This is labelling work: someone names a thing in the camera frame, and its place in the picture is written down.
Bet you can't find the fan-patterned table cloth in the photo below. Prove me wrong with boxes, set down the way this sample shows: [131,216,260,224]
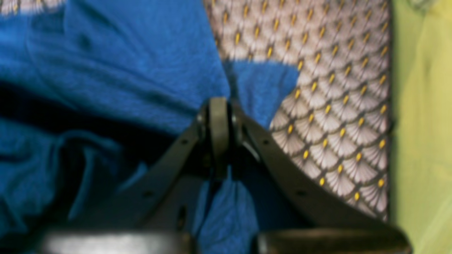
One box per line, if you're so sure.
[0,0,392,221]

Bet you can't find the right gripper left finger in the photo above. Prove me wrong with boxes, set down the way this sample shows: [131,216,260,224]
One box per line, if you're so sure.
[39,102,212,254]

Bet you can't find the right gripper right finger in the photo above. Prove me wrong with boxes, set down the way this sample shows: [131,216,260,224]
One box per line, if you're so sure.
[228,101,412,254]

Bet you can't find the blue long-sleeve T-shirt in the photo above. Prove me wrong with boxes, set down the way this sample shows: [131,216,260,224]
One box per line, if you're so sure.
[1,0,300,254]

